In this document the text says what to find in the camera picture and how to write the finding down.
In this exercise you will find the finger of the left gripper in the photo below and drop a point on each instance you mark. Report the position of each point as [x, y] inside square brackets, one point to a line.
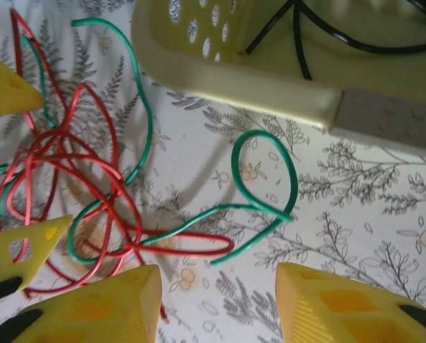
[23, 246]
[5, 89]

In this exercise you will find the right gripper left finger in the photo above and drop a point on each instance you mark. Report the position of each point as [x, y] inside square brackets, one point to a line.
[102, 311]

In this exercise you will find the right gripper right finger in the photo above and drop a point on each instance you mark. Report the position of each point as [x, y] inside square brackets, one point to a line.
[341, 314]

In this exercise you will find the floral patterned table cover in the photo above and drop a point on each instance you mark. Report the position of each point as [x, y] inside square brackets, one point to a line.
[341, 232]

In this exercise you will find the yellow-green plastic basket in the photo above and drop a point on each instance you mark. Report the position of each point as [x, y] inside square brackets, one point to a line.
[234, 85]

